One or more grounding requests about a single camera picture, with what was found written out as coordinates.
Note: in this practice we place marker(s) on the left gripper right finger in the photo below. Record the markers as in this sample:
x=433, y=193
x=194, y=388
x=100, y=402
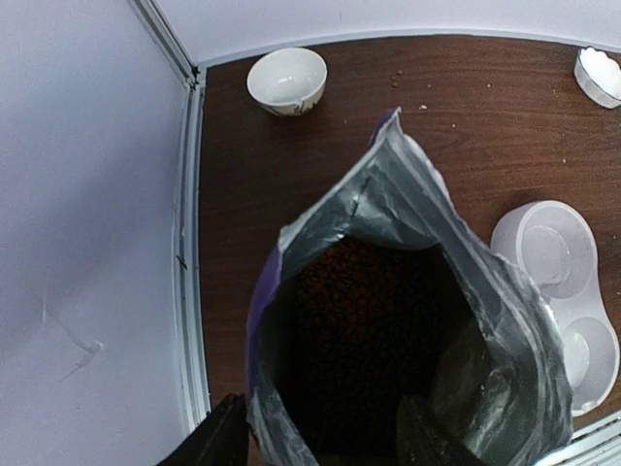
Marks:
x=422, y=440

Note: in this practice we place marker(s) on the small white round bowl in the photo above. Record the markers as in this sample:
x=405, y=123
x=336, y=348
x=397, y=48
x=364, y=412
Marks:
x=288, y=82

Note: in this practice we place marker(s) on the left aluminium frame post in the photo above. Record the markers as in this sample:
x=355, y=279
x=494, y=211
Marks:
x=163, y=35

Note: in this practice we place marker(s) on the grey double pet bowl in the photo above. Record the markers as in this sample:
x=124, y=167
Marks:
x=555, y=246

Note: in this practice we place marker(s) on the purple puppy food bag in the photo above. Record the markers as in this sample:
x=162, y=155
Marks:
x=501, y=386

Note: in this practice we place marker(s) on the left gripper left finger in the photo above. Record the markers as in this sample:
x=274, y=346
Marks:
x=219, y=440

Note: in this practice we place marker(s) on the brown kibble in bag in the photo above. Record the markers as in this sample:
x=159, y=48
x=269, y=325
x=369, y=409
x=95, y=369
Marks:
x=368, y=326

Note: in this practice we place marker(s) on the white scalloped bowl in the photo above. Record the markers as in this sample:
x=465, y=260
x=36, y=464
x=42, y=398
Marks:
x=598, y=76

